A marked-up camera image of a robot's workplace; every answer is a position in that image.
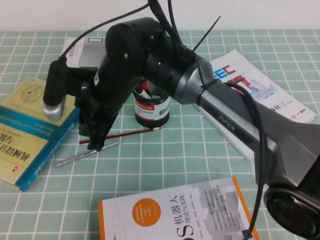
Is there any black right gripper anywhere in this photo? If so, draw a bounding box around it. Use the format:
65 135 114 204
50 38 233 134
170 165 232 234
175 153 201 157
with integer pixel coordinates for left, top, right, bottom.
74 53 145 153

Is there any silver pen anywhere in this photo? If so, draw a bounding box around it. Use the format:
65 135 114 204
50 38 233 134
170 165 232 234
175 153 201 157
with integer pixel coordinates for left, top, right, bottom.
54 141 120 168

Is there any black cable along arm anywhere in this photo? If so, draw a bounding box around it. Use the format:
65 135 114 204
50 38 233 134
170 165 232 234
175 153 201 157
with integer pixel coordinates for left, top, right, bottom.
224 82 267 240

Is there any dark red pencil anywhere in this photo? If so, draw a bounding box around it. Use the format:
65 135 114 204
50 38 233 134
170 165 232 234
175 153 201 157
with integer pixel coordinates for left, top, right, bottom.
78 126 163 145

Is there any thick black cable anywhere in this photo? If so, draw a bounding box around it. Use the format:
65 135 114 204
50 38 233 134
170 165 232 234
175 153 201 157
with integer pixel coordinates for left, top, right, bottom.
147 0 199 64

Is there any black zip tie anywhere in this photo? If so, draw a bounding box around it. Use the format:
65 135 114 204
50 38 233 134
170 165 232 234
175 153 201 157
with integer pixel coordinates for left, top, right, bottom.
193 16 222 54

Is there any white HEEC catalogue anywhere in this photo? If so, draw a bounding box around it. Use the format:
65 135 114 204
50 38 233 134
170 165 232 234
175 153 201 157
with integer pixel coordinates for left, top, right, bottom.
193 48 316 160

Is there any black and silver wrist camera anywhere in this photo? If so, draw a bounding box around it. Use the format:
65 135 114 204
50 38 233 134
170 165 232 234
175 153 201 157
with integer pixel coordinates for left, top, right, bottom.
42 56 99 123

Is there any brochure with office photo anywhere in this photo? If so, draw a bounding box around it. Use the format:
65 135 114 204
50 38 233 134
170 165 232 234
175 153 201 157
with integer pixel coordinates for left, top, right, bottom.
61 37 106 69

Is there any yellow and teal hardcover book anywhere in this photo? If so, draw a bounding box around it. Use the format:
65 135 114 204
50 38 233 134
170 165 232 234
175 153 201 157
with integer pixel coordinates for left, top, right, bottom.
0 76 81 193

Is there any black mesh pen holder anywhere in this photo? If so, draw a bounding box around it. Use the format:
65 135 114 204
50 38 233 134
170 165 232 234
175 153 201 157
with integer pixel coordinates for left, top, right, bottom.
132 79 171 129

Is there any white book with orange edge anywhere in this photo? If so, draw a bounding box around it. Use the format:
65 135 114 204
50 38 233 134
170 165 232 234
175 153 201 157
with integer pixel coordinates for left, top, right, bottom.
97 175 261 240

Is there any thin black camera cable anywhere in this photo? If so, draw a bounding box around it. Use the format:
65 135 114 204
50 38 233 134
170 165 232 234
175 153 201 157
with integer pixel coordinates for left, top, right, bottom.
60 3 151 61

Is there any green checked tablecloth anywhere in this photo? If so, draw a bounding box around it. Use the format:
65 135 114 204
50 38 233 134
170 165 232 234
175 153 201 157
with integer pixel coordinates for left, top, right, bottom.
0 29 320 240

